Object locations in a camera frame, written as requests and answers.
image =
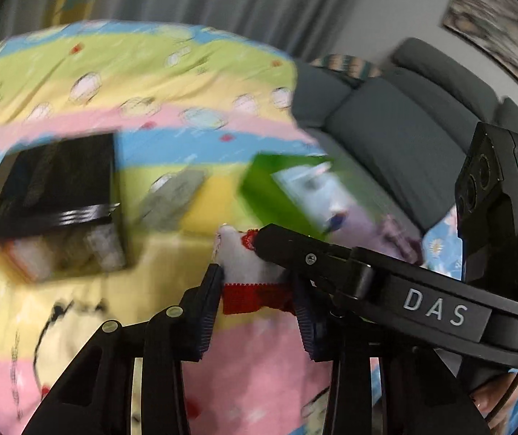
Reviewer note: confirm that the cartoon printed striped blanket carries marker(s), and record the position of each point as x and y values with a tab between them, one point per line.
150	99

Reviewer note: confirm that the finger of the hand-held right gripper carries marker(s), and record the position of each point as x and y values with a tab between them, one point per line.
309	258

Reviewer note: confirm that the white and red cloth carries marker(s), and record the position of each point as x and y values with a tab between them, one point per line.
241	267

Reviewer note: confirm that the black gift box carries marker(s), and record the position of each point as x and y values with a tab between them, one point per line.
55	181

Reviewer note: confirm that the striped pillow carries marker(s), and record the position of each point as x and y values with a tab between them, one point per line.
354	65

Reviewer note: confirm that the grey knit cloth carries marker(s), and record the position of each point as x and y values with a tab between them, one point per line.
173	195

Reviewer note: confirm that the dark grey sofa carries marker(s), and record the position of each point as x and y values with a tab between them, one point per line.
376	136

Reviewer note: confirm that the framed wall picture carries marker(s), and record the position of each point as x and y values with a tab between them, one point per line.
490	22

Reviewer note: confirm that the purple mesh cloth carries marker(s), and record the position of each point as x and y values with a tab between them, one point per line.
363	222

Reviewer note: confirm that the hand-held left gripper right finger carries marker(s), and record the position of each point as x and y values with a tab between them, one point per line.
308	321

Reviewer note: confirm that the person's right hand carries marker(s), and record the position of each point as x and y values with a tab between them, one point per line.
490	401

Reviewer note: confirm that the green box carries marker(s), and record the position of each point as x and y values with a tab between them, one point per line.
268	190

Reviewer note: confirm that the blue floral cloth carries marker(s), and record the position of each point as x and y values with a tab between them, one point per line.
444	244

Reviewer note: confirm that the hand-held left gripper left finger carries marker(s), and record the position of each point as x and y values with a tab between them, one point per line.
209	308

